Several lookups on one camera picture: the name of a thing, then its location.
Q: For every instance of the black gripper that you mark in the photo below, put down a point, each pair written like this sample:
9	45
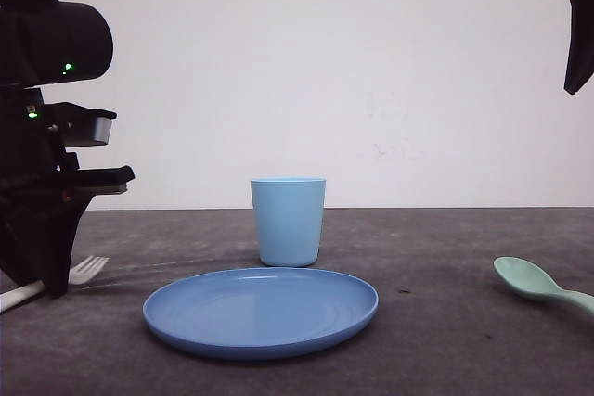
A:
49	42

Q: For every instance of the mint green plastic spoon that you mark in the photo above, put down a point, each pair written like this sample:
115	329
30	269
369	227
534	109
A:
531	282

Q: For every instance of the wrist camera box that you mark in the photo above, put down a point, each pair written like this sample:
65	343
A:
78	126

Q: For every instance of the light blue plastic cup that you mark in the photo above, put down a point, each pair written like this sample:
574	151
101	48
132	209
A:
288	215

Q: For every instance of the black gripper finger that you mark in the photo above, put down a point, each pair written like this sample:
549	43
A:
579	66
37	235

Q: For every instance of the blue plastic plate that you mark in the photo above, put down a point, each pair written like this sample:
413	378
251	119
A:
258	314

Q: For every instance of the white plastic fork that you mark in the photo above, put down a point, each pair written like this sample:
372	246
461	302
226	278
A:
79	274

